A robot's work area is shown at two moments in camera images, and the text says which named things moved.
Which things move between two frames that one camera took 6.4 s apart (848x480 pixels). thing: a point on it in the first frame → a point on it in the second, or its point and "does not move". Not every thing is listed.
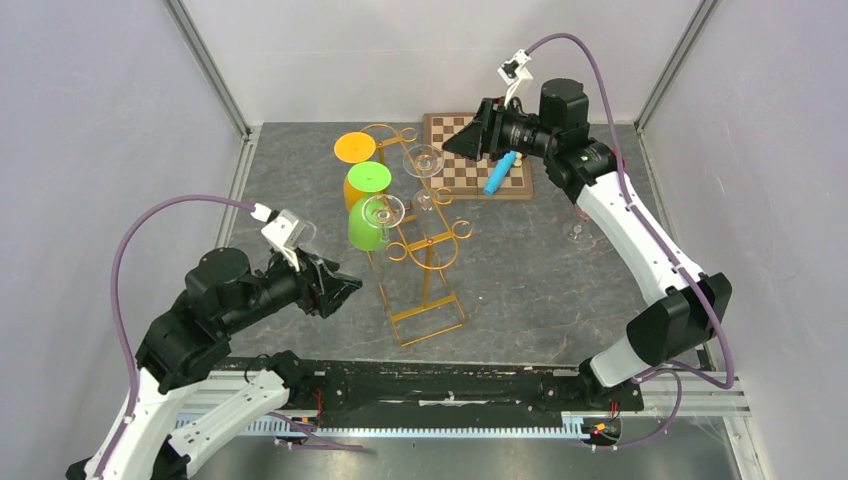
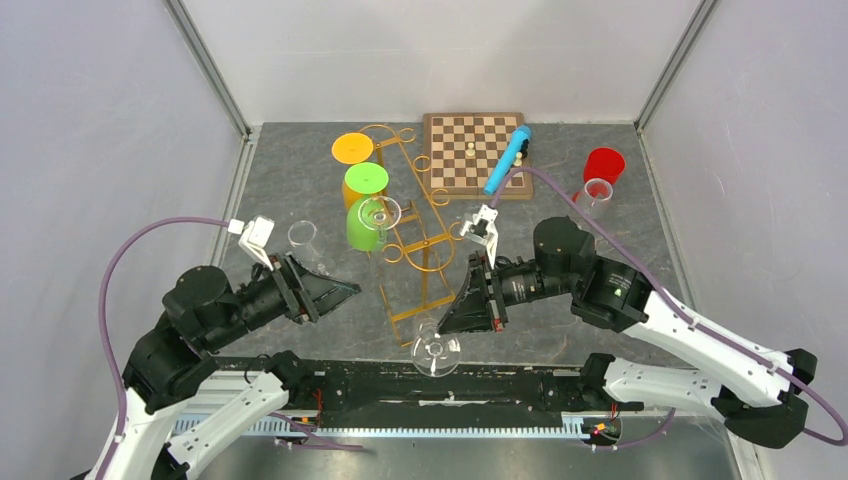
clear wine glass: x=424 y=161 → x=434 y=354
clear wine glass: x=383 y=211 does not move
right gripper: x=484 y=134 → x=474 y=306
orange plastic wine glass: x=354 y=147 does not move
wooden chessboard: x=466 y=178 does not move
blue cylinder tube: x=500 y=173 does not move
